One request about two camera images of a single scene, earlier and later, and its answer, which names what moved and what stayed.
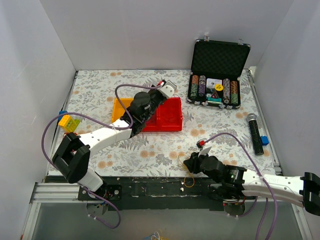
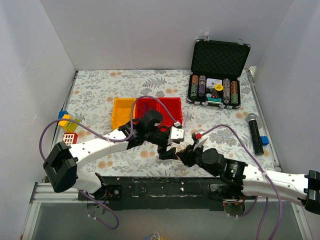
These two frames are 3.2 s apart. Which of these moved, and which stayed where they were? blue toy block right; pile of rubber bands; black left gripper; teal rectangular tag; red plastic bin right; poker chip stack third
Moved: black left gripper; pile of rubber bands
Stayed: red plastic bin right; blue toy block right; teal rectangular tag; poker chip stack third
